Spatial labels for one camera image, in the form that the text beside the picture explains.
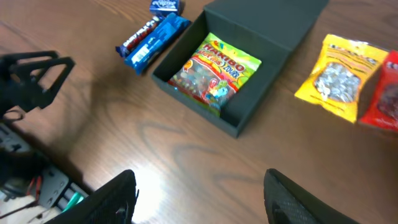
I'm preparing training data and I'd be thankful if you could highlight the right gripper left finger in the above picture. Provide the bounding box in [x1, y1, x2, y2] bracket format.
[48, 169, 137, 224]

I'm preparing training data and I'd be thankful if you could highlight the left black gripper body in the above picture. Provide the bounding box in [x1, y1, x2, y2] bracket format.
[1, 55, 24, 121]

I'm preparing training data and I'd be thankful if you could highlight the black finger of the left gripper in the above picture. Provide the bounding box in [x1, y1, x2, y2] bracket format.
[6, 50, 76, 113]

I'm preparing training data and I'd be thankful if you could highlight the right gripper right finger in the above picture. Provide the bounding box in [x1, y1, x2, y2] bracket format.
[264, 169, 358, 224]

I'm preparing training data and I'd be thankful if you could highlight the red Hacks candy bag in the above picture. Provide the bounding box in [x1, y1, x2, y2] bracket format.
[360, 50, 397, 131]

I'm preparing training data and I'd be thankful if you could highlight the Haribo worms candy bag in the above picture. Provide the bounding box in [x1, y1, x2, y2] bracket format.
[168, 33, 262, 116]

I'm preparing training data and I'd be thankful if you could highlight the yellow Hacks candy bag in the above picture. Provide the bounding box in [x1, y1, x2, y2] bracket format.
[295, 34, 389, 123]

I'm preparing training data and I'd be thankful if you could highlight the blue eclipse gum pack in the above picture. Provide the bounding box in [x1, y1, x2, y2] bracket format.
[149, 0, 182, 17]

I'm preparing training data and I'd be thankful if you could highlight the blue cookie pack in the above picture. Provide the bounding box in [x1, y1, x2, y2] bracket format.
[124, 13, 191, 75]

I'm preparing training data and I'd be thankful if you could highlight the purple Dairy Milk bar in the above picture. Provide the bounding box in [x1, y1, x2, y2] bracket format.
[115, 16, 165, 58]

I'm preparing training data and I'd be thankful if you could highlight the dark green open box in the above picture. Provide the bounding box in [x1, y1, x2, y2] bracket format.
[152, 0, 328, 137]

